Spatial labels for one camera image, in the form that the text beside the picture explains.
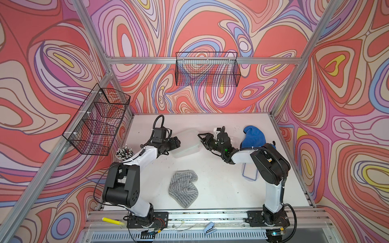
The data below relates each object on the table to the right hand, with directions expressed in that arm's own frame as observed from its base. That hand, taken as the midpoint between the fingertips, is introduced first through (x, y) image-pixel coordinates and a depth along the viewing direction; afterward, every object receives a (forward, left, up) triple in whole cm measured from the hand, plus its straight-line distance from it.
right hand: (198, 140), depth 92 cm
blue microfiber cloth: (+6, -39, -8) cm, 40 cm away
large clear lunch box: (-1, +5, -2) cm, 6 cm away
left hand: (-1, +13, -1) cm, 13 cm away
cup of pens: (-12, +40, +8) cm, 42 cm away
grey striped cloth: (-27, +10, -7) cm, 29 cm away
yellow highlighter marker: (-40, +44, -9) cm, 60 cm away
